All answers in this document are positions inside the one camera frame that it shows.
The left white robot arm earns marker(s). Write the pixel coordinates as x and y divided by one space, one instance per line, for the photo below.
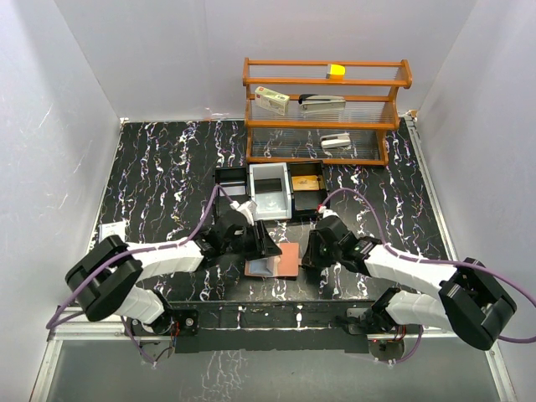
105 281

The silver VIP card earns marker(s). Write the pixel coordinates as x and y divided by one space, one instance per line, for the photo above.
259 267

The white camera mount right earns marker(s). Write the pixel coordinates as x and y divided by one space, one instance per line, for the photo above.
325 212

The grey black stapler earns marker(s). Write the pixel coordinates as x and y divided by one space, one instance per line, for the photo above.
311 103

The black front base bar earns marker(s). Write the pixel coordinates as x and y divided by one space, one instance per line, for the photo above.
282 326

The right black tray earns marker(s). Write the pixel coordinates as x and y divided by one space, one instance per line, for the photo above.
304 204

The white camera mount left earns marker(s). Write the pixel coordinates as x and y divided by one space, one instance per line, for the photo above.
247 208

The yellow sticky note block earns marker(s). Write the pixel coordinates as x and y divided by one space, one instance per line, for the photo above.
335 72

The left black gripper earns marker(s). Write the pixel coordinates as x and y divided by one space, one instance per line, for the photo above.
258 239

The silver card in tray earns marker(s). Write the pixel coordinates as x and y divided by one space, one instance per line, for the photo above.
233 191

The pink leather card holder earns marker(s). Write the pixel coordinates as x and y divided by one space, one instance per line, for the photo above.
285 265

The black tray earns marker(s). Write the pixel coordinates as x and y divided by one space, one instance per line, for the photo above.
227 176
304 204

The white paper label sheet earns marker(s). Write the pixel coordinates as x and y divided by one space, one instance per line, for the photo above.
117 228

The left black tray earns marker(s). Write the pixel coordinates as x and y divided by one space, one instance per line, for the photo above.
227 176

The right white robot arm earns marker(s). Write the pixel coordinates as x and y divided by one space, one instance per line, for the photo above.
459 297

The middle white tray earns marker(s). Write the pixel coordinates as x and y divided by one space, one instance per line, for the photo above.
270 190

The small white hole punch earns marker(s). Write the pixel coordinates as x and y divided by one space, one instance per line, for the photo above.
338 140

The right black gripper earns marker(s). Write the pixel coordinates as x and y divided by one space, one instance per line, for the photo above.
311 249

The orange wooden shelf rack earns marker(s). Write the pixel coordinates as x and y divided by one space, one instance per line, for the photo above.
369 87

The gold card in tray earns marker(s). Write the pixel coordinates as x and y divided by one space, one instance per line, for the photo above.
307 183

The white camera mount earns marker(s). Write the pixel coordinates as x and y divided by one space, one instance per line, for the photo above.
325 212
247 208

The white staples box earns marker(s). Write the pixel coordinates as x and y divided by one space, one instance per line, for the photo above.
271 100

